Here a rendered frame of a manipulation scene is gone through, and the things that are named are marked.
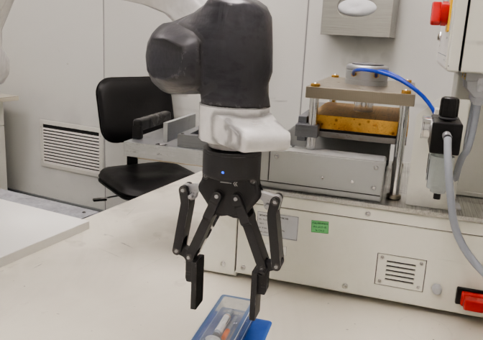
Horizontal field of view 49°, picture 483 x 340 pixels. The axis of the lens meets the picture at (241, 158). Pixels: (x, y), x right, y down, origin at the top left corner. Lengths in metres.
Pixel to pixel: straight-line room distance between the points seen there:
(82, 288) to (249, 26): 0.56
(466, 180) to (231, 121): 0.53
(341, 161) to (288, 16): 1.77
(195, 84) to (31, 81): 2.98
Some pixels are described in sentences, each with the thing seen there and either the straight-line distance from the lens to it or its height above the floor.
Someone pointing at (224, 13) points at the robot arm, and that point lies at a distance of 0.64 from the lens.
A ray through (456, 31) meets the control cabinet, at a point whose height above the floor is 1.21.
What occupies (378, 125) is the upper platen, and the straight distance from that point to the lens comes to 0.96.
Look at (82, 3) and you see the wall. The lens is 3.30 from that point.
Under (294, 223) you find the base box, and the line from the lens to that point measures 0.95.
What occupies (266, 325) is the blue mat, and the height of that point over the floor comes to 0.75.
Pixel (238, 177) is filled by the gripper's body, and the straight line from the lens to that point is 0.66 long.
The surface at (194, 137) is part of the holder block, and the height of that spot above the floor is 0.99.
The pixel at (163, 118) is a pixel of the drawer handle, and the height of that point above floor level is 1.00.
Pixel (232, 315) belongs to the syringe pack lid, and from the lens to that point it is 0.81.
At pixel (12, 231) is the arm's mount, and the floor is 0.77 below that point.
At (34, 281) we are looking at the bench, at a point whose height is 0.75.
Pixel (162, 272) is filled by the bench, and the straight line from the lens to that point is 1.03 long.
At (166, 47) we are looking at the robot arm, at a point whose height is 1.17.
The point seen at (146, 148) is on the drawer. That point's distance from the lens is 1.08.
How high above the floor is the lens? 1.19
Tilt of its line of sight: 13 degrees down
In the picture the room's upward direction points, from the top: 3 degrees clockwise
